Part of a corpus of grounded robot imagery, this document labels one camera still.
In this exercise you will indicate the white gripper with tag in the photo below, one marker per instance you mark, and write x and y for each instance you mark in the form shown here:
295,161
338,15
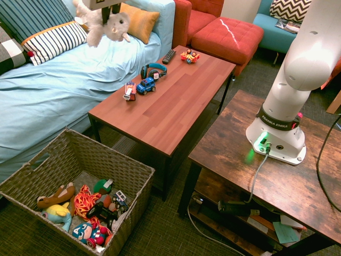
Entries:
104,3

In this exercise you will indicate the white stuffed animal toy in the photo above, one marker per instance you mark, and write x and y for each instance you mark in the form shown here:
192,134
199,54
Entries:
93,24

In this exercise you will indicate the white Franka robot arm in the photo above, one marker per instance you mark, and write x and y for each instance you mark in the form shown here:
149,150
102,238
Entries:
282,101

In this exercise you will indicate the red and white toy truck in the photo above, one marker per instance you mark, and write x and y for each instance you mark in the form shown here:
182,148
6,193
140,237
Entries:
130,91

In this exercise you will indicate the blue toy car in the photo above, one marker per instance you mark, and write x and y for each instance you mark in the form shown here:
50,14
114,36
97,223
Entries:
146,86

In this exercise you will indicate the orange toy robot vehicle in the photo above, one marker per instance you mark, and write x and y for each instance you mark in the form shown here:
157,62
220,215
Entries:
189,56

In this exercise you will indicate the grey wicker basket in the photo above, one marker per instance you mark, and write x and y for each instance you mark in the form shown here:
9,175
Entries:
80,157

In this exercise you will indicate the green plush toy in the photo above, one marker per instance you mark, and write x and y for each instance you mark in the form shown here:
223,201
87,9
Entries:
101,186

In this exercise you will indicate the blue and white toy truck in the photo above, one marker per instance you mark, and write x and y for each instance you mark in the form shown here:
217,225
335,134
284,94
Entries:
120,200

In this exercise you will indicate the brown toy football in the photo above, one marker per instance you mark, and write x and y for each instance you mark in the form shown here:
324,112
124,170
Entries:
107,201

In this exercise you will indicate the brown stuffed animal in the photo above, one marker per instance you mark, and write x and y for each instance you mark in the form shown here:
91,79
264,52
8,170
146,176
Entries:
56,197

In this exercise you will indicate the yellow and blue plush toy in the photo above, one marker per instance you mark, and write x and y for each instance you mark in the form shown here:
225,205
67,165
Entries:
57,213

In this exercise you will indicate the Captain America plush toy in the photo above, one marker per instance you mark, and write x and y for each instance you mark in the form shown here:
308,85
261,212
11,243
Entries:
85,232

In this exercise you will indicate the orange rectangular pillow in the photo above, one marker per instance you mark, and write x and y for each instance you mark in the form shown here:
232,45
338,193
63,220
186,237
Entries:
141,22

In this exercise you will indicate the white striped pillow orange trim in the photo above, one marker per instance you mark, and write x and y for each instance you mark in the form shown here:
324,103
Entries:
53,40

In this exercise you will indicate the blue and black headphones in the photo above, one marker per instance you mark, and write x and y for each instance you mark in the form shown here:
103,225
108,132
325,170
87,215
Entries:
149,68

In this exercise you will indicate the black remote control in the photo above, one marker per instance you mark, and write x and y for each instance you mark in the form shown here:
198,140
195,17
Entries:
169,56

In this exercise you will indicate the navy striped large pillow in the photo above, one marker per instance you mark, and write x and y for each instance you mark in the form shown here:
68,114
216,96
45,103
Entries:
34,16

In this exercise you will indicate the red armchair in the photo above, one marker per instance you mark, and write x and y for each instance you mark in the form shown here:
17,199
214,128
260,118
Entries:
197,18

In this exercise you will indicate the sofa with light blue sheet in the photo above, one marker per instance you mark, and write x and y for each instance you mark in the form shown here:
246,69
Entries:
66,88

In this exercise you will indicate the black and white checkered pillow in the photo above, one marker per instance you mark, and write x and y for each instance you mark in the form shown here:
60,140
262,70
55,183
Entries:
10,53

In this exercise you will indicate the reddish wood coffee table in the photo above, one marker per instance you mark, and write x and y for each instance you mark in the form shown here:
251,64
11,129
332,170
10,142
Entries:
170,112

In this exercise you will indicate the red tufted ottoman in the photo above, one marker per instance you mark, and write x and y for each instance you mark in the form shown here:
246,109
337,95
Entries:
226,37

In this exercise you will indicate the teal sofa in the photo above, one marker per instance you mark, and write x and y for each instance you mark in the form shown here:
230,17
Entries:
271,37

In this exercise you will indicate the magazines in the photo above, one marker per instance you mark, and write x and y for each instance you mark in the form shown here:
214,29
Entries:
289,26

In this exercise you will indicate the black white chevron pillow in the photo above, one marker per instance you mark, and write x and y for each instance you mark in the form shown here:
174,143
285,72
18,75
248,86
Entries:
290,9

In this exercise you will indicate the orange flame pattern plush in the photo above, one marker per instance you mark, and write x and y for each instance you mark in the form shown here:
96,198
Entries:
84,201

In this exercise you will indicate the black game controller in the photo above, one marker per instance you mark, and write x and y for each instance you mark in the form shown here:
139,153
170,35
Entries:
102,213

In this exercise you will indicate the black power strip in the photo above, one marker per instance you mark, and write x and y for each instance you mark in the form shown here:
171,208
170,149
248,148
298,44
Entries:
234,207

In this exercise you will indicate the rustic brown side table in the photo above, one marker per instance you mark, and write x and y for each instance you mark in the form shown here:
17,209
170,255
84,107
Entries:
279,184

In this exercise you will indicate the light wooden furniture piece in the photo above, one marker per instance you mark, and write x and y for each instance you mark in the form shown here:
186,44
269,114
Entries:
335,104

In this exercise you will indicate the teal paper sheet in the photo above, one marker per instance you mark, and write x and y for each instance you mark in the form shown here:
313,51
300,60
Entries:
286,232

